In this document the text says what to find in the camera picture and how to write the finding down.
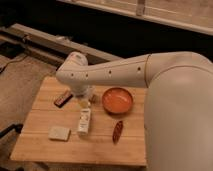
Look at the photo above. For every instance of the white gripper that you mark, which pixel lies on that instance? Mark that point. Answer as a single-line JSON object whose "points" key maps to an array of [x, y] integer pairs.
{"points": [[80, 90]]}

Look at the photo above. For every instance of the red pepper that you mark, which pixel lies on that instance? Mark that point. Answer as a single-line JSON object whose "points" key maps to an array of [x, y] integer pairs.
{"points": [[117, 132]]}

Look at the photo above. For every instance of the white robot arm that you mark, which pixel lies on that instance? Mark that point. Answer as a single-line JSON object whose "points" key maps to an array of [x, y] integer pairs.
{"points": [[178, 108]]}

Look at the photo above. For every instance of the translucent plastic cup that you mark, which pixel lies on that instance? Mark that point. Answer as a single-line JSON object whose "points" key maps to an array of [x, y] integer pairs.
{"points": [[86, 100]]}

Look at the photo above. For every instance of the orange ceramic bowl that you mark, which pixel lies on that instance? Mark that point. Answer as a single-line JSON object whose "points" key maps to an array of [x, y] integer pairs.
{"points": [[117, 100]]}

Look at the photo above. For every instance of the dark red chocolate bar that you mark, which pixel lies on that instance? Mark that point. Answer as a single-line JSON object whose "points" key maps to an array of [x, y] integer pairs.
{"points": [[63, 99]]}

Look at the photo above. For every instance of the white plastic bottle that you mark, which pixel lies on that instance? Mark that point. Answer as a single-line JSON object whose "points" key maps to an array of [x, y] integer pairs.
{"points": [[84, 121]]}

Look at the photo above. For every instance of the wooden folding table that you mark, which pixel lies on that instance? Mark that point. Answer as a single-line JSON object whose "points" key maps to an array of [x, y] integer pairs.
{"points": [[97, 147]]}

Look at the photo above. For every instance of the beige sponge block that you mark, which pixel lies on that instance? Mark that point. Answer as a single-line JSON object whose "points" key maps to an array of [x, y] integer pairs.
{"points": [[59, 133]]}

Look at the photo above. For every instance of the black table leg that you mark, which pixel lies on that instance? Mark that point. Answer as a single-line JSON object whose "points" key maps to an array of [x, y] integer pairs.
{"points": [[16, 127]]}

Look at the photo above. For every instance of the long grey metal rail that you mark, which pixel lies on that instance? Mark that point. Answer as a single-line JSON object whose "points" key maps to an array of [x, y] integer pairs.
{"points": [[58, 43]]}

